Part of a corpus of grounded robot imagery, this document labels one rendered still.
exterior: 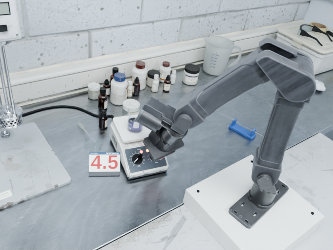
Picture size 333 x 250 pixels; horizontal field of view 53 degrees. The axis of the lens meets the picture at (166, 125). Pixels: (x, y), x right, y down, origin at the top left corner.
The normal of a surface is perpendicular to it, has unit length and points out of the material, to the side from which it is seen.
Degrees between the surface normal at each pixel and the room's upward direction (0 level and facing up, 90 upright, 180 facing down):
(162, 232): 0
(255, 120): 0
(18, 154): 0
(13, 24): 90
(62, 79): 90
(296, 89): 93
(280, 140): 92
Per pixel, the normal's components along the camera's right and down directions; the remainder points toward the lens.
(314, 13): -0.79, 0.27
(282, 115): -0.33, 0.67
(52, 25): 0.59, 0.55
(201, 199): 0.11, -0.76
